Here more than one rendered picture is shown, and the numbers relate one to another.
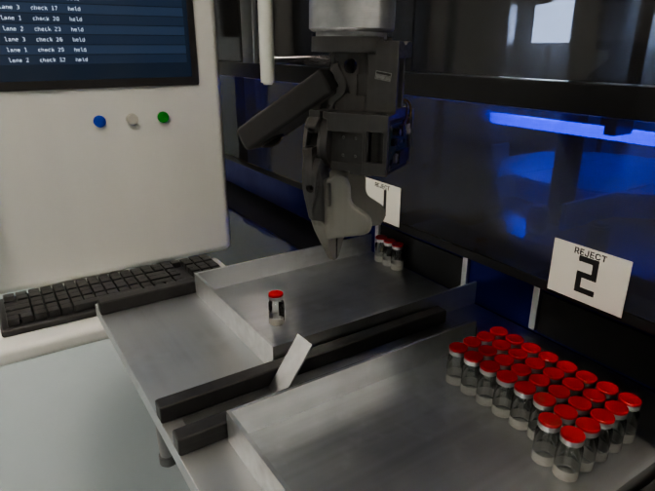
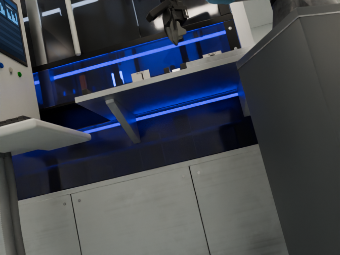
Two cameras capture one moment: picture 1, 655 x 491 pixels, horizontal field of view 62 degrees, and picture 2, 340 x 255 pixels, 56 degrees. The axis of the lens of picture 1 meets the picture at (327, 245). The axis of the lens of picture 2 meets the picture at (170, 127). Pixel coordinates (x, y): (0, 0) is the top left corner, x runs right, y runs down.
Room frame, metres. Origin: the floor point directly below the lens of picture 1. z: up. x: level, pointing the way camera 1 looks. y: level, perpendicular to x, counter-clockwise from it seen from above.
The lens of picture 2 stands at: (-0.13, 0.99, 0.55)
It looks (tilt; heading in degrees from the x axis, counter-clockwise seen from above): 8 degrees up; 308
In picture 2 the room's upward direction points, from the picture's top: 13 degrees counter-clockwise
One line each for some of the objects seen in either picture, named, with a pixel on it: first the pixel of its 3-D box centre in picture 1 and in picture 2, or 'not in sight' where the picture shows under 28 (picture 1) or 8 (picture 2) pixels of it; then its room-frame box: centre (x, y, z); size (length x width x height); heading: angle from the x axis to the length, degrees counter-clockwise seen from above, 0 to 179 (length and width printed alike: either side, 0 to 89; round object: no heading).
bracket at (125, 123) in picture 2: not in sight; (125, 124); (0.78, 0.10, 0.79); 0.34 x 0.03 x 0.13; 123
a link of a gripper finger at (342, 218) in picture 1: (343, 221); (179, 32); (0.50, -0.02, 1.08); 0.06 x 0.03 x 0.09; 64
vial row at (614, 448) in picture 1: (541, 385); not in sight; (0.49, -0.23, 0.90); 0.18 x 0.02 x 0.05; 33
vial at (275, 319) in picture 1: (276, 309); not in sight; (0.67, 0.07, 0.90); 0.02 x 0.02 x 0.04
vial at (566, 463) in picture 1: (568, 454); not in sight; (0.39, -0.21, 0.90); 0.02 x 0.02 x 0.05
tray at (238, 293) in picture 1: (332, 287); not in sight; (0.75, -0.01, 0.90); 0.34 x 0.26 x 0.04; 123
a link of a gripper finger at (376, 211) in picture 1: (356, 213); (176, 36); (0.53, -0.03, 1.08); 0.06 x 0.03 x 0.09; 64
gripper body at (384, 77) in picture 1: (357, 107); (172, 10); (0.51, -0.03, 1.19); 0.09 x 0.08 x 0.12; 64
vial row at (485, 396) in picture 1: (513, 399); not in sight; (0.46, -0.19, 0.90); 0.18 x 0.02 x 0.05; 33
